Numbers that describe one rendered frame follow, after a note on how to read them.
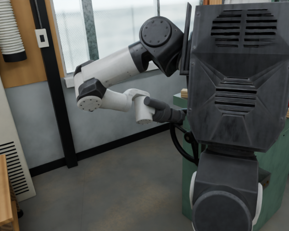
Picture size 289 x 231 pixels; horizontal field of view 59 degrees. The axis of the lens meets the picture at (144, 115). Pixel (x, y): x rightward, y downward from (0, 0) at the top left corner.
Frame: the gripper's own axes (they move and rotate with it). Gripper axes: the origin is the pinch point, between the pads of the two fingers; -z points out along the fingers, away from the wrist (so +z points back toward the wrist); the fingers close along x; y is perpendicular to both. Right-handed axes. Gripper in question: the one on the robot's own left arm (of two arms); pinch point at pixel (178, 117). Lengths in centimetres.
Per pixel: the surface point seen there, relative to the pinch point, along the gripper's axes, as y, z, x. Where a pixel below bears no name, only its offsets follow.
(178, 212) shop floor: -60, -68, -41
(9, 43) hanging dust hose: 36, 46, -117
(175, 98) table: 14.8, -24.3, -23.9
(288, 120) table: 8, -39, 34
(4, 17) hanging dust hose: 51, 53, -113
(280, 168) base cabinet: -16, -82, 19
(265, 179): -22, -41, 26
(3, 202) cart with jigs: -56, 44, -69
